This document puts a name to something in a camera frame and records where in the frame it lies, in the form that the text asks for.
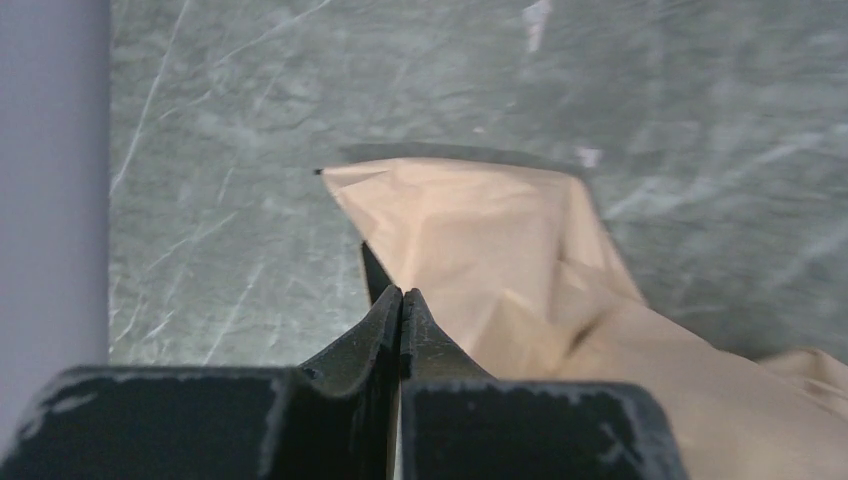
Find beige folding umbrella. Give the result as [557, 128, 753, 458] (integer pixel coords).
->
[322, 158, 847, 479]

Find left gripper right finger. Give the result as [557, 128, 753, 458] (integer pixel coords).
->
[400, 290, 687, 480]

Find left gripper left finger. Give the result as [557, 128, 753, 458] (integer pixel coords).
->
[1, 286, 403, 479]

